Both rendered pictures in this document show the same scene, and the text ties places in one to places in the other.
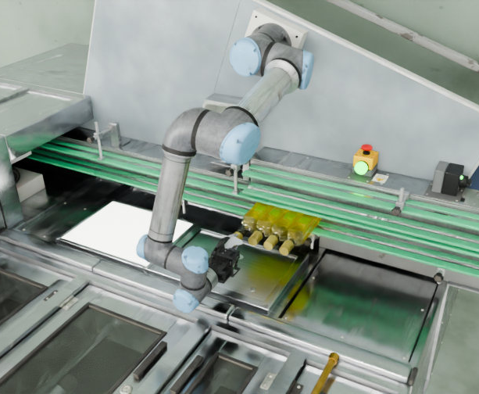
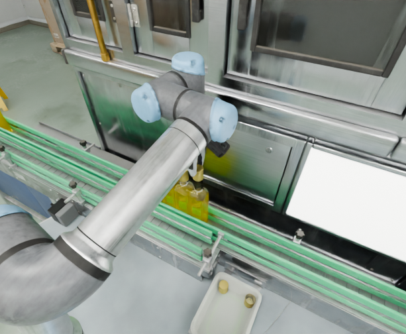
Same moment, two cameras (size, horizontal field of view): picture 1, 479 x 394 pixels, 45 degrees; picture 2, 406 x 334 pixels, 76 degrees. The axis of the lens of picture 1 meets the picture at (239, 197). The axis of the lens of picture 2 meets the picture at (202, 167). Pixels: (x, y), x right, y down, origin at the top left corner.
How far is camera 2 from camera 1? 148 cm
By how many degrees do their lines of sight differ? 45
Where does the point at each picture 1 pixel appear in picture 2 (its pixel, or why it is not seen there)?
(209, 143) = not seen: outside the picture
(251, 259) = (210, 163)
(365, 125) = not seen: hidden behind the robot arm
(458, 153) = (51, 228)
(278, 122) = (174, 301)
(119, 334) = (308, 26)
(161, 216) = (155, 148)
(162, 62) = not seen: outside the picture
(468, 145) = not seen: hidden behind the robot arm
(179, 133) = (20, 276)
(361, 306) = (127, 120)
